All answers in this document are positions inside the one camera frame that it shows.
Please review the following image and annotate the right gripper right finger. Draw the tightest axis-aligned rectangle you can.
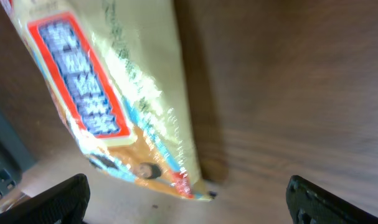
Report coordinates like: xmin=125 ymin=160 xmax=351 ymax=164
xmin=286 ymin=175 xmax=378 ymax=224

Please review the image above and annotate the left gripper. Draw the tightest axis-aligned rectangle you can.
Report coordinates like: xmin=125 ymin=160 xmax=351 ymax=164
xmin=0 ymin=112 xmax=35 ymax=201

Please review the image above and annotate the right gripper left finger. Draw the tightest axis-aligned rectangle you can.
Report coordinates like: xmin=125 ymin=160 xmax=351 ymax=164
xmin=0 ymin=174 xmax=90 ymax=224

